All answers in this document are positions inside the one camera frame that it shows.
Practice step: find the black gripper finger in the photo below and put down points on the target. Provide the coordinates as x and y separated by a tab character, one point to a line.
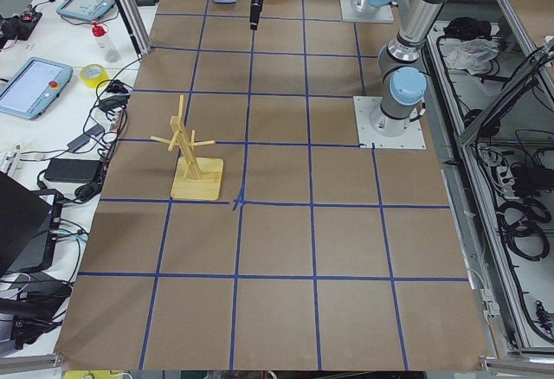
255	13

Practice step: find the upper teach pendant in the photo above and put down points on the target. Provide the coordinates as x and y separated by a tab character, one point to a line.
85	10

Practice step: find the teach pendant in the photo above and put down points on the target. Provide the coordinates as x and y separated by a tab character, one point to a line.
30	92
85	10

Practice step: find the red cap squeeze bottle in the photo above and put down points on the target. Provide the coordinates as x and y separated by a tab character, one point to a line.
107	48

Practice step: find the yellow tape roll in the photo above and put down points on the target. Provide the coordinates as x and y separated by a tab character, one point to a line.
94	75

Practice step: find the wooden mug tree stand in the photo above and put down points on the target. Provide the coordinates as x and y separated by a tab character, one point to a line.
196	178

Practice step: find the black cloth bundle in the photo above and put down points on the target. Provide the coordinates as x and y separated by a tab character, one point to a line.
468	28

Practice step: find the black electronics board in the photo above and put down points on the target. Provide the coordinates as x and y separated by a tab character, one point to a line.
19	27

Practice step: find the white crumpled cloth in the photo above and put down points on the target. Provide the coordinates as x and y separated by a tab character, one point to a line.
475	56

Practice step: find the lower teach pendant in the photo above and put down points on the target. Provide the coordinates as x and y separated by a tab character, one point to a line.
30	92

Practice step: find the black power adapter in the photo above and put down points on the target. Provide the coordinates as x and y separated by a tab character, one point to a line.
66	170

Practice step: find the brown paper table cover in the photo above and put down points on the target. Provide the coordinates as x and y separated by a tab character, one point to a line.
317	254

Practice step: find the black laptop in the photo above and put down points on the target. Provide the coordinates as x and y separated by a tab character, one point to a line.
29	219

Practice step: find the aluminium frame post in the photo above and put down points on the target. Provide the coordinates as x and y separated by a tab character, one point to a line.
135	27

